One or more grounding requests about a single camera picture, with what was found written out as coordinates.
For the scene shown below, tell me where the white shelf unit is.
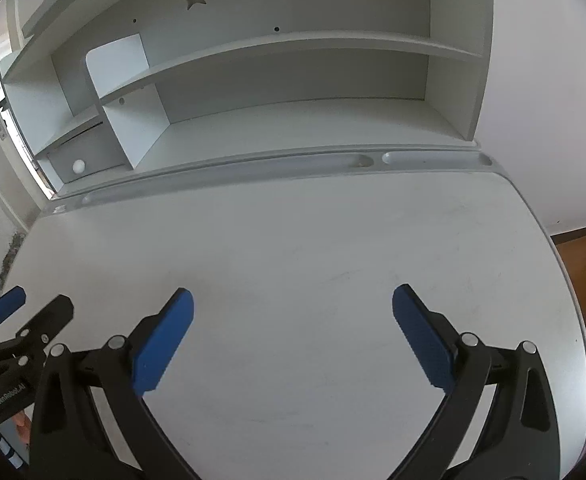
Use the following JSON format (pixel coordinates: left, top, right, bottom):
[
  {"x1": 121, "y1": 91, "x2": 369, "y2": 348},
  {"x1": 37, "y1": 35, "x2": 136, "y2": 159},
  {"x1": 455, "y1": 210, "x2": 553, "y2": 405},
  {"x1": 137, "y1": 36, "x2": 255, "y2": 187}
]
[{"x1": 0, "y1": 0, "x2": 494, "y2": 196}]

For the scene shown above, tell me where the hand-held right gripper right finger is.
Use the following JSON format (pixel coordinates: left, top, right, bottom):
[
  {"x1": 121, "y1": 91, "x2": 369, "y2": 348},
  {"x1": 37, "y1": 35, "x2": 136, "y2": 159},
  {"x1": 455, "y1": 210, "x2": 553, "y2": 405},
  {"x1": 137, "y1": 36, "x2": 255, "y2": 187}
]
[{"x1": 390, "y1": 284, "x2": 564, "y2": 480}]

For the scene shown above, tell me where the white door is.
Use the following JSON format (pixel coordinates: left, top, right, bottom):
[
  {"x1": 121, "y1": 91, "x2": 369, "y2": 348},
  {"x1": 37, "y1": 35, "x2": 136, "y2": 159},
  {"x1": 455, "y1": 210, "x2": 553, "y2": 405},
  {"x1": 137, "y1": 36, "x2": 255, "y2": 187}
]
[{"x1": 0, "y1": 20, "x2": 56, "y2": 221}]

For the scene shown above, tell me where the grey drawer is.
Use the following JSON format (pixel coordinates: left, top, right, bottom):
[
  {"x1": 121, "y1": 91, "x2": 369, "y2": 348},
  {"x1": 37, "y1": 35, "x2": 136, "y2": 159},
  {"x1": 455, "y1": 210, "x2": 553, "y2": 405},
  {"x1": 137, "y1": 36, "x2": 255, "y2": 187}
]
[{"x1": 47, "y1": 127, "x2": 126, "y2": 184}]

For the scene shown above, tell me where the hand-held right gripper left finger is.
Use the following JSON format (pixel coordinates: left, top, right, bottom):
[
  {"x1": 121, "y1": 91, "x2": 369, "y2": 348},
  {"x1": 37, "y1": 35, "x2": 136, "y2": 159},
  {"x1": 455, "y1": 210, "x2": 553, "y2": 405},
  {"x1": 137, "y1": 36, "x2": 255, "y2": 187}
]
[{"x1": 29, "y1": 287, "x2": 195, "y2": 480}]

